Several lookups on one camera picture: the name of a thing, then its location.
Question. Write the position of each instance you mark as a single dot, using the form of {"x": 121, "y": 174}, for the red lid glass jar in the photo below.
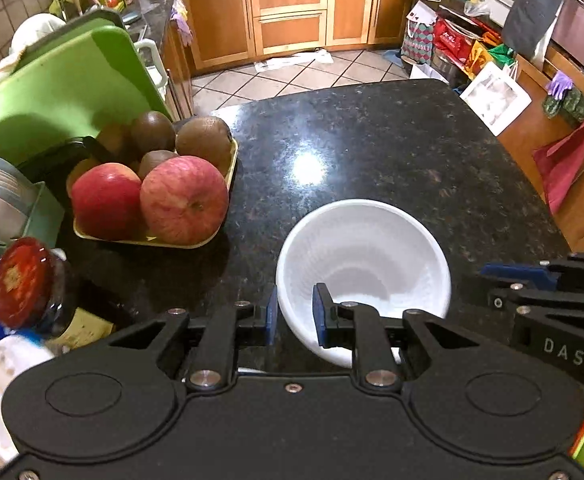
{"x": 26, "y": 285}

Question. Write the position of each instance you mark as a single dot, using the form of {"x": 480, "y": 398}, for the red shopping bag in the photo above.
{"x": 452, "y": 42}

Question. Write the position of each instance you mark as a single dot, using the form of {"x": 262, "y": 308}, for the paper on floor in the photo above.
{"x": 294, "y": 60}

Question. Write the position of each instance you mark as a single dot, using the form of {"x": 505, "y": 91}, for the green cutting board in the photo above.
{"x": 61, "y": 90}

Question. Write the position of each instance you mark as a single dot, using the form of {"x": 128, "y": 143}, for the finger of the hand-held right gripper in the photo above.
{"x": 547, "y": 299}
{"x": 517, "y": 275}

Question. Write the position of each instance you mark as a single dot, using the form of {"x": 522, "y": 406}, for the dark red apple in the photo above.
{"x": 106, "y": 202}

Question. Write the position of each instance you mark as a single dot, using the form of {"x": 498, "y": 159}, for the wooden base cabinets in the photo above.
{"x": 292, "y": 15}

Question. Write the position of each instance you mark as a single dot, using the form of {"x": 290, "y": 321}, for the teal patterned bag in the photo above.
{"x": 418, "y": 40}

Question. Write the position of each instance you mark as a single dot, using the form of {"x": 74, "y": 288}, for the dark apron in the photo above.
{"x": 537, "y": 5}

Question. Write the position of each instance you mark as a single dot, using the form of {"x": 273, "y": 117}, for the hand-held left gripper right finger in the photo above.
{"x": 321, "y": 317}

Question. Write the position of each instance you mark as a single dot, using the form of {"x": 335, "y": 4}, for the red cloth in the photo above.
{"x": 567, "y": 165}

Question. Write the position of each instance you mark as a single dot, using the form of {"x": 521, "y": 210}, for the large red apple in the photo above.
{"x": 184, "y": 200}

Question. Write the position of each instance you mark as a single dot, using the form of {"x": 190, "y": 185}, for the purple hanging gloves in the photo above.
{"x": 182, "y": 22}

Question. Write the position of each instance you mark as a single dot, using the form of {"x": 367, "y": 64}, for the white plastic bowl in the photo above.
{"x": 367, "y": 255}

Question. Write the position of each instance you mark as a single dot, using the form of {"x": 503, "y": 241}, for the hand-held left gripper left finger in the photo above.
{"x": 270, "y": 315}

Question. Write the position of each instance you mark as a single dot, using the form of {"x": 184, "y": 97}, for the white window box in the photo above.
{"x": 497, "y": 97}

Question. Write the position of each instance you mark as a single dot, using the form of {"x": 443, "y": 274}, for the purple rubber gloves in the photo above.
{"x": 559, "y": 85}

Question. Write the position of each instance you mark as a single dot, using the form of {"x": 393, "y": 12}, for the brown kiwi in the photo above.
{"x": 154, "y": 162}
{"x": 152, "y": 131}
{"x": 204, "y": 142}
{"x": 116, "y": 142}

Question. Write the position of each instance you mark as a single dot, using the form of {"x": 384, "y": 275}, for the stack of grey bowls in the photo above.
{"x": 6, "y": 200}

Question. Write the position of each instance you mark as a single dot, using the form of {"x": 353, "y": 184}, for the yellow foam tray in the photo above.
{"x": 181, "y": 246}

